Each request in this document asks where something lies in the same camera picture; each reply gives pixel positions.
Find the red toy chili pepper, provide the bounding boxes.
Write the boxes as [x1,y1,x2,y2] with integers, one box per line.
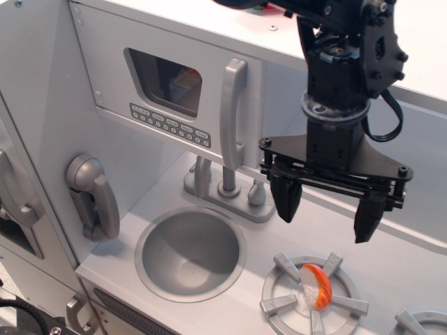
[249,3,284,16]

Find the grey toy faucet set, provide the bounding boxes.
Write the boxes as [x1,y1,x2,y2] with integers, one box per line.
[184,156,275,223]

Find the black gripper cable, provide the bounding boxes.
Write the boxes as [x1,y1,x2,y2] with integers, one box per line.
[362,89,405,143]

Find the black bracket with screw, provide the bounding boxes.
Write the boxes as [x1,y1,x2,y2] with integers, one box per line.
[1,299,63,334]

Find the grey oven door handle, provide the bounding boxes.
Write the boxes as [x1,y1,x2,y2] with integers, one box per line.
[66,296,98,335]

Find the grey right stove burner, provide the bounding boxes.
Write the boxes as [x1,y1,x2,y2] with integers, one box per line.
[390,309,446,335]

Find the grey toy microwave door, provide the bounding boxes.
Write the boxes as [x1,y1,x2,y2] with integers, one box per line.
[70,1,265,168]

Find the grey fridge door handle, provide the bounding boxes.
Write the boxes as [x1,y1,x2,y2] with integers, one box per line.
[1,150,40,230]

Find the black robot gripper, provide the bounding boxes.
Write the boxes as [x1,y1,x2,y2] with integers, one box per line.
[259,94,413,244]

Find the grey left stove burner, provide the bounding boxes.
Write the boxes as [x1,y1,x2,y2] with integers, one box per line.
[260,252,369,334]

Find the salmon nigiri sushi toy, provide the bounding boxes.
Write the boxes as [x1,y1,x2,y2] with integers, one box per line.
[299,264,332,311]

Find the grey toy wall phone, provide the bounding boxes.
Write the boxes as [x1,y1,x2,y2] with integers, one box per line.
[66,154,120,243]

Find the round steel sink bowl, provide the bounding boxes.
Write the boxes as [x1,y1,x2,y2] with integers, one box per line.
[134,207,247,303]

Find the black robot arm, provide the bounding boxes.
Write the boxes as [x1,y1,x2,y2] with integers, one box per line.
[259,1,413,243]

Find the dark oven vent grille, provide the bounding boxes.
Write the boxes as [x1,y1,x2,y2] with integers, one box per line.
[93,288,175,335]

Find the grey stove burner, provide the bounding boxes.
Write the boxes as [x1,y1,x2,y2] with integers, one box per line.
[390,309,446,335]
[260,252,369,334]

